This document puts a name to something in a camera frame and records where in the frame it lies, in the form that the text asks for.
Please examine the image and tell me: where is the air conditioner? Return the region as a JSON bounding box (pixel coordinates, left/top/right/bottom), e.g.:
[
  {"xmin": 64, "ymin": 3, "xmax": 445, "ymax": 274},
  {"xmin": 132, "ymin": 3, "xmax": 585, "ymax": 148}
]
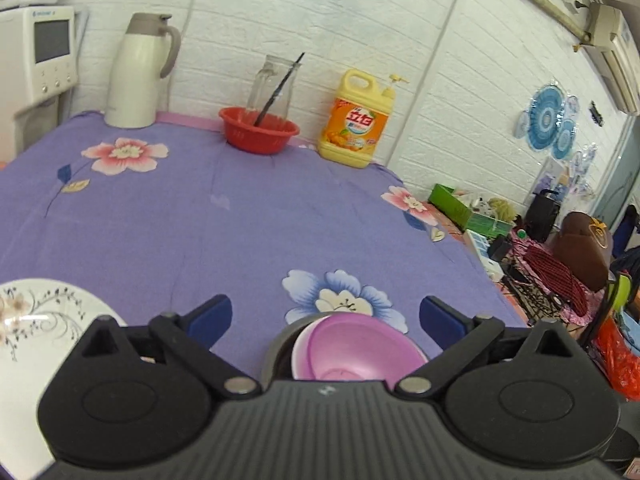
[{"xmin": 582, "ymin": 3, "xmax": 639, "ymax": 116}]

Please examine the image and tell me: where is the black kettle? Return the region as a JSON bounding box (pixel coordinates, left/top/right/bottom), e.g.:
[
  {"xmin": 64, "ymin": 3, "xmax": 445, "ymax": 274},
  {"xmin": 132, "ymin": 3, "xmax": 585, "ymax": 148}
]
[{"xmin": 524, "ymin": 188, "xmax": 561, "ymax": 243}]

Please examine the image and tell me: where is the purple floral tablecloth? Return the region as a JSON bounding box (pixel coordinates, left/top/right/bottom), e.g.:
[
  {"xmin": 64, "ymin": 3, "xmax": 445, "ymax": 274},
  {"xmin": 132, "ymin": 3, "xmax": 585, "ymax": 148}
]
[{"xmin": 1, "ymin": 113, "xmax": 522, "ymax": 375}]

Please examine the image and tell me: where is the white bowl red floral pattern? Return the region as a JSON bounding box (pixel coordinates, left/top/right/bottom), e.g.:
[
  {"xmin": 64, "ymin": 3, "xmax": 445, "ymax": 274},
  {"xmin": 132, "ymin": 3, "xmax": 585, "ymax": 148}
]
[{"xmin": 291, "ymin": 316, "xmax": 326, "ymax": 380}]

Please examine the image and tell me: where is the brown round object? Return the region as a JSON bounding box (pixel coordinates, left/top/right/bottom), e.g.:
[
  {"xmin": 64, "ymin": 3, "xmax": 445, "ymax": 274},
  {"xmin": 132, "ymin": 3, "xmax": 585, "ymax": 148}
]
[{"xmin": 552, "ymin": 211, "xmax": 613, "ymax": 292}]

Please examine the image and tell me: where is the white water dispenser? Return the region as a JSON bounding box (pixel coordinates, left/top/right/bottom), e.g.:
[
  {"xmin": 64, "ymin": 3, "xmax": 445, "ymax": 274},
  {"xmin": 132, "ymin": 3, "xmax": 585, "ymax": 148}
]
[{"xmin": 0, "ymin": 6, "xmax": 78, "ymax": 162}]

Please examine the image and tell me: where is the white thermos jug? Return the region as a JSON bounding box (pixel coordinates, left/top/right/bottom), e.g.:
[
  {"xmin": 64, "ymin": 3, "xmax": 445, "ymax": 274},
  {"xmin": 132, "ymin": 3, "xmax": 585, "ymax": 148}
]
[{"xmin": 104, "ymin": 12, "xmax": 181, "ymax": 129}]

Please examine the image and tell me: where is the blue paper fan decoration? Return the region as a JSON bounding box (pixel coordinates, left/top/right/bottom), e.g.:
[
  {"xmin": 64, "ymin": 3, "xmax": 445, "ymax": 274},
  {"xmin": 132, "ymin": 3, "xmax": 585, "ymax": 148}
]
[{"xmin": 514, "ymin": 84, "xmax": 580, "ymax": 160}]

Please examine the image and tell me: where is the purple plastic bowl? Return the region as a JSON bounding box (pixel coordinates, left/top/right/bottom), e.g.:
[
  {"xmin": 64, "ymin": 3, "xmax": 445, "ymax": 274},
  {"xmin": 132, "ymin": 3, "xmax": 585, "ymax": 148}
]
[{"xmin": 309, "ymin": 313, "xmax": 427, "ymax": 388}]

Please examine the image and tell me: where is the stainless steel bowl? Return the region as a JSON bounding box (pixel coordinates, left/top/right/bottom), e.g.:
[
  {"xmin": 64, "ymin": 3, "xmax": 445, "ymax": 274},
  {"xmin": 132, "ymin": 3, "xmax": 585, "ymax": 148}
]
[{"xmin": 260, "ymin": 316, "xmax": 316, "ymax": 389}]

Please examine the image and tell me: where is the black stirring stick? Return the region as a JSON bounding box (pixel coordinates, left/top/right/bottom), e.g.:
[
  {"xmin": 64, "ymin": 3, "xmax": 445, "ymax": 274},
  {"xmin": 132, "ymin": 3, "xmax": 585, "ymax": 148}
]
[{"xmin": 252, "ymin": 51, "xmax": 306, "ymax": 128}]

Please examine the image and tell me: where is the floral white plate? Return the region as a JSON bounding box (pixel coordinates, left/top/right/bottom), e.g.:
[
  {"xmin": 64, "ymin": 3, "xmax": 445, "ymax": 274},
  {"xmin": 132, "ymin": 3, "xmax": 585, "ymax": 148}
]
[{"xmin": 0, "ymin": 278, "xmax": 122, "ymax": 479}]

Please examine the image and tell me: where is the red plastic basket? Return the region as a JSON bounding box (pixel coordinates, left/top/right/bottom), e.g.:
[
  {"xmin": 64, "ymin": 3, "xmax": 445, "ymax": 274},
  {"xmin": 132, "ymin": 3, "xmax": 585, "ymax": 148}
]
[{"xmin": 218, "ymin": 106, "xmax": 299, "ymax": 155}]

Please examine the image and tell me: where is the yellow detergent bottle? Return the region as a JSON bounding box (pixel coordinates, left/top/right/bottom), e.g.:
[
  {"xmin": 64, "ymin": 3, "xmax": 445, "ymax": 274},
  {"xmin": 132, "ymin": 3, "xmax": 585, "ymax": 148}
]
[{"xmin": 317, "ymin": 68, "xmax": 408, "ymax": 169}]

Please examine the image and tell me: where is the green box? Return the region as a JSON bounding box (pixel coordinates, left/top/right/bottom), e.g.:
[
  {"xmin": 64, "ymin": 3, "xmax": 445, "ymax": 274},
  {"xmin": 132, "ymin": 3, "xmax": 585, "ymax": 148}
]
[{"xmin": 428, "ymin": 184, "xmax": 513, "ymax": 238}]

